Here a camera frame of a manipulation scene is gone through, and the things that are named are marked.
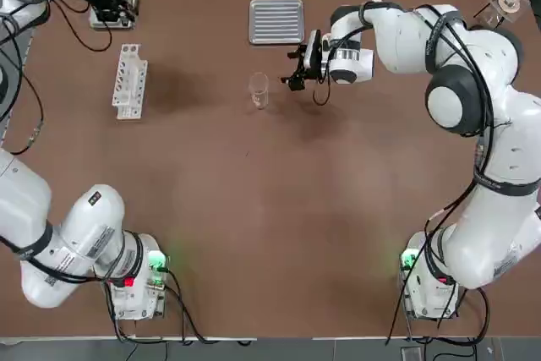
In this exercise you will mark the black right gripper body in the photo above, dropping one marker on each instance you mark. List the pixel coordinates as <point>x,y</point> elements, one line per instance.
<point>302,69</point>

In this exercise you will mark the clear glass beaker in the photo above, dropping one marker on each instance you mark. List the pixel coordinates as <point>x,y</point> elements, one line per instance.
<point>258,92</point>

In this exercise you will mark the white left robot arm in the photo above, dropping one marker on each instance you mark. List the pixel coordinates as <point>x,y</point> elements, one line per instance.
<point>84,230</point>

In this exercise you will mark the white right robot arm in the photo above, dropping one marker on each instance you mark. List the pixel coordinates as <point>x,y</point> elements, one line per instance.
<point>401,35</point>

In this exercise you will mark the white test tube rack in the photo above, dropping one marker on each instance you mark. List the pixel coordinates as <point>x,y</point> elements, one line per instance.
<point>135,94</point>

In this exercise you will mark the silver digital scale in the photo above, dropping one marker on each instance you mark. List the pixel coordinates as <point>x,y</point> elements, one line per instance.
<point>98,24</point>

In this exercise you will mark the silver ridged metal tray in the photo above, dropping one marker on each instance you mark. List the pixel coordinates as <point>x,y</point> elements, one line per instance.
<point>277,20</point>

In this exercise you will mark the glass funnel on black stand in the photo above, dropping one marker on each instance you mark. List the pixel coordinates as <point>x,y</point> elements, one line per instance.
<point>509,1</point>

